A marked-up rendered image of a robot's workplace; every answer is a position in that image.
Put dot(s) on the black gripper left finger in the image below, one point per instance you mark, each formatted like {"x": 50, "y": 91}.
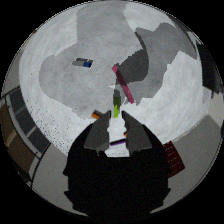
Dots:
{"x": 89, "y": 142}

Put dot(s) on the pink rod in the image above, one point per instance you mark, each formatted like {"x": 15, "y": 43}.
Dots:
{"x": 123, "y": 84}

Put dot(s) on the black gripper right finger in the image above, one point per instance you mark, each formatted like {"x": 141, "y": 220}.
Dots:
{"x": 140, "y": 138}

